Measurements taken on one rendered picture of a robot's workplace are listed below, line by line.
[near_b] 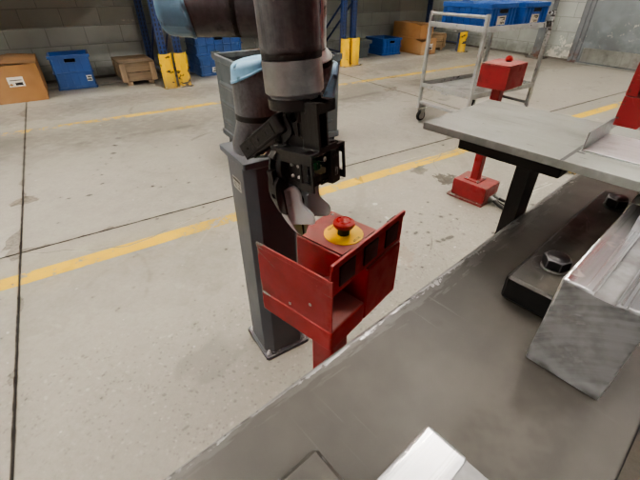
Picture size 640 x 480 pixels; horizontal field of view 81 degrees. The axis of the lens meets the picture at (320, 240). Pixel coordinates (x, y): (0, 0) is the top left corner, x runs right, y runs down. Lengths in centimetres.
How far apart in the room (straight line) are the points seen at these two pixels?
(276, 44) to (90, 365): 141
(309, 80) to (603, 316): 37
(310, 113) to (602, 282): 34
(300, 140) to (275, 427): 34
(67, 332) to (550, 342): 171
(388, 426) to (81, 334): 158
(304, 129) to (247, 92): 51
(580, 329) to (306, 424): 23
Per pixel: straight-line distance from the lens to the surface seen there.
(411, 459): 21
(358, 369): 36
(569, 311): 36
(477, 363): 38
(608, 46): 814
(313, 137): 49
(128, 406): 150
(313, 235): 68
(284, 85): 48
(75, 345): 178
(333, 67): 99
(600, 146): 55
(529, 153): 50
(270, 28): 48
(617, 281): 37
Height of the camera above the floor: 116
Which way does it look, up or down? 35 degrees down
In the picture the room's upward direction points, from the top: straight up
